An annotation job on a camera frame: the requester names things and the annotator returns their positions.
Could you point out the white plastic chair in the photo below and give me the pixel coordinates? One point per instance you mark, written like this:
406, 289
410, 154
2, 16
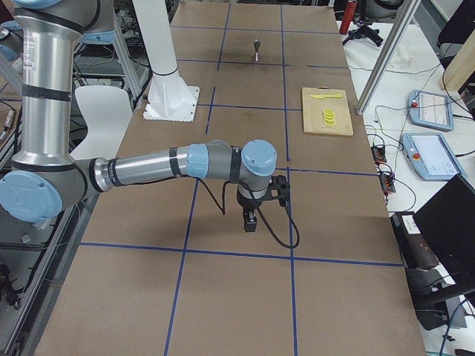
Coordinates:
107, 113

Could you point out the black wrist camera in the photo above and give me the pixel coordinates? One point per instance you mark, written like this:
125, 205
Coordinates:
279, 189

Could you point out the near blue teach pendant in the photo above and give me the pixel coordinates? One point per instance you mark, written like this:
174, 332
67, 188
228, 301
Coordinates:
431, 156

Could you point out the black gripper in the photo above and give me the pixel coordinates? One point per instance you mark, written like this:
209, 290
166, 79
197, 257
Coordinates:
247, 204

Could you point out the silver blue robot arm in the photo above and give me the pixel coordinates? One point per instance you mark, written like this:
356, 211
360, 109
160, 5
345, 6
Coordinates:
46, 179

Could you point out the lemon slices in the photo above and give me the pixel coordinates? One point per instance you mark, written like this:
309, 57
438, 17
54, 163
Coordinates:
329, 117

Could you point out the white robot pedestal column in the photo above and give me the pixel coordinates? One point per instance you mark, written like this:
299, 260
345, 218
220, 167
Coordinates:
169, 97

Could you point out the aluminium frame post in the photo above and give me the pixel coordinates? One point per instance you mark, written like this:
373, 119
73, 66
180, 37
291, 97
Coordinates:
389, 48

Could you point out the red cylinder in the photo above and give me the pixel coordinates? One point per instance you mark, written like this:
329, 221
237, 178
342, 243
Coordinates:
348, 16

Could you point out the steel jigger measuring cup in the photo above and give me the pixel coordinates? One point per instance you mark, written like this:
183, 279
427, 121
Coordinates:
256, 44

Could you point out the bamboo cutting board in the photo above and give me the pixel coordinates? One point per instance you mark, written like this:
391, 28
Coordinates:
312, 113

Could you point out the black monitor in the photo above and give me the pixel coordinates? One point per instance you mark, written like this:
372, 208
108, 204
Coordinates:
446, 221

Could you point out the blue teach pendant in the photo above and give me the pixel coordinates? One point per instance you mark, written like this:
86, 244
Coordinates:
430, 110
431, 156

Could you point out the far blue teach pendant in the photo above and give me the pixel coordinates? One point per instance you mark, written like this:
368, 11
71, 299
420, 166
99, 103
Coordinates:
430, 110

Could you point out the yellow plastic knife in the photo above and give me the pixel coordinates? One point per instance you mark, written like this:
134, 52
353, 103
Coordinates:
326, 96

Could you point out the black tripod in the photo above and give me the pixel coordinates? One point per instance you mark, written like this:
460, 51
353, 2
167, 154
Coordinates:
364, 31

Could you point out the black computer box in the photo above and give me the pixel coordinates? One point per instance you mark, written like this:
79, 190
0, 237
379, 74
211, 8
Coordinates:
415, 249

